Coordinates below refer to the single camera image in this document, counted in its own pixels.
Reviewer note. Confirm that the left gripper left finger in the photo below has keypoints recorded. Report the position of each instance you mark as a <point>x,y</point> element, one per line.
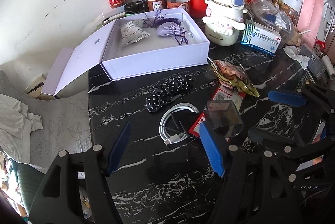
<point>58,197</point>

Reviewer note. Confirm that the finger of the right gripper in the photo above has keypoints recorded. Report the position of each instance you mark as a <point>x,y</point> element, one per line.
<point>314,97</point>
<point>284,146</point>

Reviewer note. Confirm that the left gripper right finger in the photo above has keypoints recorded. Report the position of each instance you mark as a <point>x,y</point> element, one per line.
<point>255,187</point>

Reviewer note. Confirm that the clear grey plastic cup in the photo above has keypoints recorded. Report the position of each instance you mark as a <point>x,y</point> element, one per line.
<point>223,117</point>

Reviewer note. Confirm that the green brown snack packet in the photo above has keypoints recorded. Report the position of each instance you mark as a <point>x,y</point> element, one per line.
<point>233,77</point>

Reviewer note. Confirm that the red white snack bar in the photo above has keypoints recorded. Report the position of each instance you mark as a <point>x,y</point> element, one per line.
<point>222,93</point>

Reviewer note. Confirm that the black polka dot scrunchie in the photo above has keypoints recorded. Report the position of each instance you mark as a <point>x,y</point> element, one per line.
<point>165,92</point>

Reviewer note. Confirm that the lavender drawstring sachet pouch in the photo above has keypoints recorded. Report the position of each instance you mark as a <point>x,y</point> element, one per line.
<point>166,27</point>

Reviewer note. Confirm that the white printed snack packet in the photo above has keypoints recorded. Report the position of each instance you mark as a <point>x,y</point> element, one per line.
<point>132,32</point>

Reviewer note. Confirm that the crumpled white tissue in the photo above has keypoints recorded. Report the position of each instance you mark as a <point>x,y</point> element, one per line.
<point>293,53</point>

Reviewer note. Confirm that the grey leaf pattern cushion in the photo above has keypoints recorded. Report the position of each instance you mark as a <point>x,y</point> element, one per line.
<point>65,125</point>

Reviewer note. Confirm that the blue white medicine box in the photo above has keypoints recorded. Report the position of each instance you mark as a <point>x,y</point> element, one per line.
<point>260,38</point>

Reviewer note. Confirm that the pink paper bag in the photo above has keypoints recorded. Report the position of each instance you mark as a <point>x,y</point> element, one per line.
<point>309,20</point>

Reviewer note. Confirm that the clear plastic bag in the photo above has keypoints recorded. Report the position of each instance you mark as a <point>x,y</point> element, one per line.
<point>271,16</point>

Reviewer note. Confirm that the cream cinnamoroll electric cooker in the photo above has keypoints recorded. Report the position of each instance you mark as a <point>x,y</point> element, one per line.
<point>224,21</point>

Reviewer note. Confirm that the white open gift box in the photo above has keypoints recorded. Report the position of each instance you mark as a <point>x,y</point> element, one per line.
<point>149,55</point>

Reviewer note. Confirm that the dark green glass jar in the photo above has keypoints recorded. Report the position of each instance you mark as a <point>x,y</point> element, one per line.
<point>132,8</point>

